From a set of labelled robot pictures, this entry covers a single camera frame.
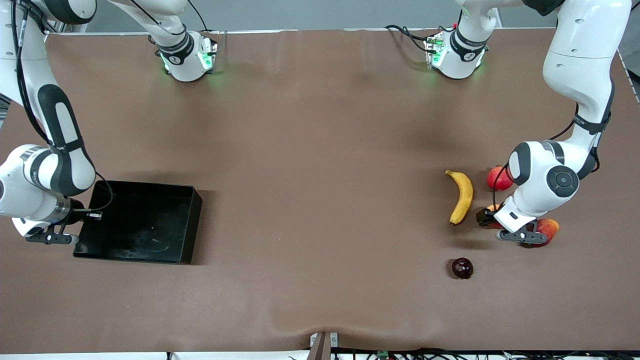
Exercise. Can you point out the red yellow apple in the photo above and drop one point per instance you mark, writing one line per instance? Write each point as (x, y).
(493, 206)

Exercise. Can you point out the black rectangular plastic box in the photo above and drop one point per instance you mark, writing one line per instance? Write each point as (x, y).
(135, 225)

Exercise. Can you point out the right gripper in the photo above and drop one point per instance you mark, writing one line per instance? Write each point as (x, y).
(76, 205)

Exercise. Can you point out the yellow banana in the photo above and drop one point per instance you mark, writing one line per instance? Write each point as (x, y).
(465, 195)

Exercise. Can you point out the red pomegranate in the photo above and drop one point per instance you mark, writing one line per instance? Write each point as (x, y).
(497, 180)

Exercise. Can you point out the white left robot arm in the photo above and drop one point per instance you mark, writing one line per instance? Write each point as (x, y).
(575, 60)

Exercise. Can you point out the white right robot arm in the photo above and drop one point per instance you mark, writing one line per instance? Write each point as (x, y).
(30, 170)

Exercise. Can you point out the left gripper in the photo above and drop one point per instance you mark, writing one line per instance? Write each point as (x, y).
(484, 216)

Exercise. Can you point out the dark purple plum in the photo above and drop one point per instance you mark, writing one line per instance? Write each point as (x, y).
(462, 268)

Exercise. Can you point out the red orange mango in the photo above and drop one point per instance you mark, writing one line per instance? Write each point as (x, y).
(550, 229)

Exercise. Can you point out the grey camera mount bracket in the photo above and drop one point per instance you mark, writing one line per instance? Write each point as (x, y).
(320, 350)

